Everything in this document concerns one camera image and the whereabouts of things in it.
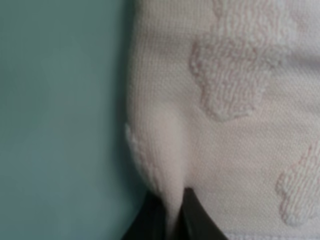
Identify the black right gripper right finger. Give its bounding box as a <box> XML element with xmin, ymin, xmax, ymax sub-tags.
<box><xmin>178</xmin><ymin>188</ymin><xmax>228</xmax><ymax>240</ymax></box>

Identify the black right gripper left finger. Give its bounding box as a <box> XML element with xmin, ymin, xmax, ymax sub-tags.
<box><xmin>121</xmin><ymin>192</ymin><xmax>166</xmax><ymax>240</ymax></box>

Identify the pink terry towel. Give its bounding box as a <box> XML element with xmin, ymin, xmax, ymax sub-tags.
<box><xmin>126</xmin><ymin>0</ymin><xmax>320</xmax><ymax>240</ymax></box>

